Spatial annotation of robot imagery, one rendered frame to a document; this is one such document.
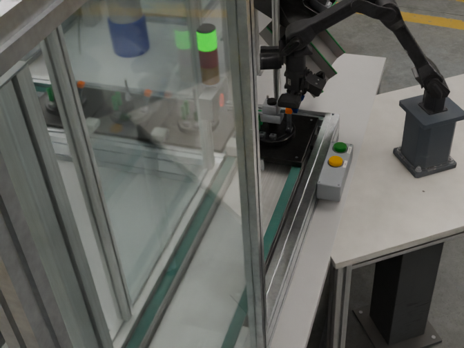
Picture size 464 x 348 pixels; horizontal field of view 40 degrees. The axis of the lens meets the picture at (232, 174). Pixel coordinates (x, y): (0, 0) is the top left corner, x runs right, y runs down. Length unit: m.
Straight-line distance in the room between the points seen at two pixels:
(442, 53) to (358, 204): 2.71
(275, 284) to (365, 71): 1.21
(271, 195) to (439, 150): 0.54
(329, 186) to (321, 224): 0.12
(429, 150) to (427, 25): 2.93
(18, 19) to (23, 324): 0.21
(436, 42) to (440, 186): 2.71
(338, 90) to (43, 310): 2.02
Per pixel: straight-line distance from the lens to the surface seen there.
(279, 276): 1.57
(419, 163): 2.02
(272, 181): 1.89
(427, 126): 1.91
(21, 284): 0.44
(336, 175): 1.85
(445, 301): 2.84
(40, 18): 0.42
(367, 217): 1.87
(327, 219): 1.85
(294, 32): 1.76
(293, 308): 1.63
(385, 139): 2.17
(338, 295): 1.88
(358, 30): 4.74
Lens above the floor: 2.14
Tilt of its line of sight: 39 degrees down
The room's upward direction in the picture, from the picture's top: 5 degrees counter-clockwise
